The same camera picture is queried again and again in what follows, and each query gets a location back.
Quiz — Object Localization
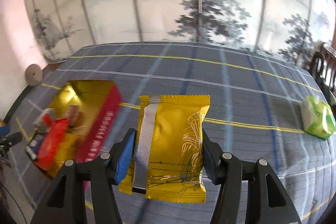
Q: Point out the yellow Wanjiyuan snack packet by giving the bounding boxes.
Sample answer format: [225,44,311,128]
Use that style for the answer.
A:
[118,95,210,203]

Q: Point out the clear packet of orange snacks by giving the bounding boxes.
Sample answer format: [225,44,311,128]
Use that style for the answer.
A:
[62,105,85,136]

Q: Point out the red snack packet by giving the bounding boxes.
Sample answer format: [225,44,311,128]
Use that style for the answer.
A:
[35,114,68,170]

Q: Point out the gold toffee tin, red sides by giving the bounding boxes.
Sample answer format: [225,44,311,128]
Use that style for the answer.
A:
[34,79,123,178]

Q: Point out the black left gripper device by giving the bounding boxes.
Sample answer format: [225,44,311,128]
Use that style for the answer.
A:
[0,125,23,160]

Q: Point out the green white tissue pack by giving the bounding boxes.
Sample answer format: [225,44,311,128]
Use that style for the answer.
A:
[300,96,335,140]

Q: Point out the grey blue plaid tablecloth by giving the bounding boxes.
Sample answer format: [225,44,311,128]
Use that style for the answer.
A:
[9,43,335,223]

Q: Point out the round grey disc on floor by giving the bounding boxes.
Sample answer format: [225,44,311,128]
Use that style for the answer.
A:
[25,64,43,86]

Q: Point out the dark wooden chair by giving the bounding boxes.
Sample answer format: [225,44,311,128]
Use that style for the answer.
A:
[308,42,335,111]

